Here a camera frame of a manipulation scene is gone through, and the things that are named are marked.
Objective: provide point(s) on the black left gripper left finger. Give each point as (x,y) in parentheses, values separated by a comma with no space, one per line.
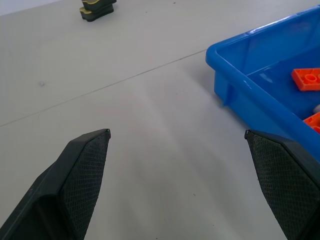
(62,190)

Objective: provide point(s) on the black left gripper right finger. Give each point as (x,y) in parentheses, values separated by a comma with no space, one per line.
(285,180)

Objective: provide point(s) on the orange toy brick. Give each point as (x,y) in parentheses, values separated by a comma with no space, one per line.
(307,78)
(313,122)

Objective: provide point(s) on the blurry grey object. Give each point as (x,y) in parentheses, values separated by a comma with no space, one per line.
(317,109)

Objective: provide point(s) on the blue plastic bin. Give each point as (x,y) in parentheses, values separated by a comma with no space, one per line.
(252,72)

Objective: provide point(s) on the black and yellow eraser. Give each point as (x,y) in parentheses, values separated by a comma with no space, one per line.
(97,10)
(98,2)

